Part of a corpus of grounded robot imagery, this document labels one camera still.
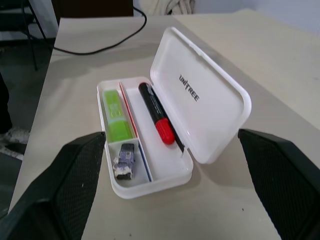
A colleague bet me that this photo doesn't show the black marker with red cap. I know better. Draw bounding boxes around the black marker with red cap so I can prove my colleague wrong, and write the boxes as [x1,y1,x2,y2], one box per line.
[138,82,176,145]

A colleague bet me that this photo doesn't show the green highlighter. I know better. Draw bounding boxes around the green highlighter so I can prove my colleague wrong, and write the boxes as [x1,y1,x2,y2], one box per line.
[101,89,136,144]

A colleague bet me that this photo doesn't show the black cable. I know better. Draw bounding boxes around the black cable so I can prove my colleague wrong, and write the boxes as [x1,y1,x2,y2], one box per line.
[51,6,148,55]

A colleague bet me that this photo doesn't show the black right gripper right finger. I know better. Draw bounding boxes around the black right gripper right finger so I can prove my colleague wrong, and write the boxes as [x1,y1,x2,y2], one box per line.
[236,128,320,240]

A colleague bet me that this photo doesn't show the white plastic case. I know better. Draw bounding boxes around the white plastic case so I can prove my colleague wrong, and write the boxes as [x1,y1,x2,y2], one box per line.
[96,26,252,201]

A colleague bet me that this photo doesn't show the white cloth bundle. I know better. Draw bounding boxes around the white cloth bundle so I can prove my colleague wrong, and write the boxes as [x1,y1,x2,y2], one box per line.
[147,0,196,16]

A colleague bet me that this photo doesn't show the black metal stand legs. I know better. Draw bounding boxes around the black metal stand legs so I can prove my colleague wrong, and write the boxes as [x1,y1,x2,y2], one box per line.
[21,0,49,71]

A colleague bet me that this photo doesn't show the dark brown cabinet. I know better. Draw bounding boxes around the dark brown cabinet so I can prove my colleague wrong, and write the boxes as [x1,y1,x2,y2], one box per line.
[54,0,134,19]

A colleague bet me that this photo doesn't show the worn eraser with purple sleeve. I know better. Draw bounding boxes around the worn eraser with purple sleeve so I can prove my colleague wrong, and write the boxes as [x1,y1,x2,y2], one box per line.
[112,142,138,181]

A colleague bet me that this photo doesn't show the grey white shoe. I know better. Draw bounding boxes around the grey white shoe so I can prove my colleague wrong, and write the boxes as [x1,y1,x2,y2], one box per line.
[0,126,31,159]

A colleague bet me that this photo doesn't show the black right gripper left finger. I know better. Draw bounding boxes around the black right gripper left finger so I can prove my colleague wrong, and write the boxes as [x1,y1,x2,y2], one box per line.
[0,131,106,240]

